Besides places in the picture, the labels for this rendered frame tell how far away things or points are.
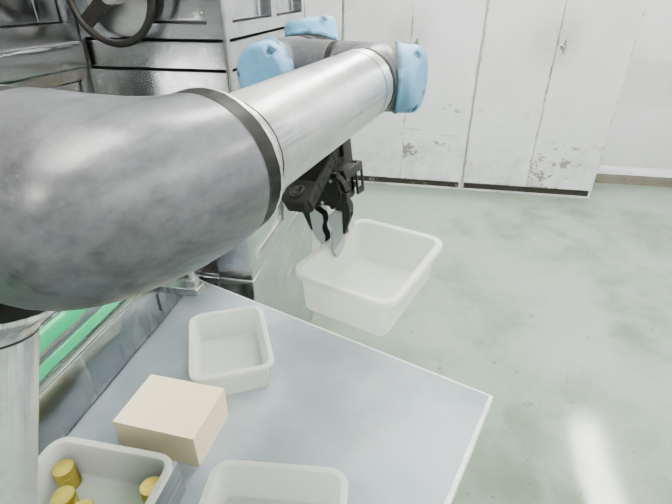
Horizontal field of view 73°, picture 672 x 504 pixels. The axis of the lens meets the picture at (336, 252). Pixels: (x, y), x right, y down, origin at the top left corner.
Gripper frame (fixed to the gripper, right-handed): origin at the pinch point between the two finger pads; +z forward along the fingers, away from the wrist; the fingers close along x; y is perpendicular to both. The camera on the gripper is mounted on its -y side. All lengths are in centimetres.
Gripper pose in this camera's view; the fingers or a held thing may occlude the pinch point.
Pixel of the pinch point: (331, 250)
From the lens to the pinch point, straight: 77.5
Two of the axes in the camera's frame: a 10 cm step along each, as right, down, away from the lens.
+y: 4.9, -4.3, 7.6
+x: -8.6, -1.3, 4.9
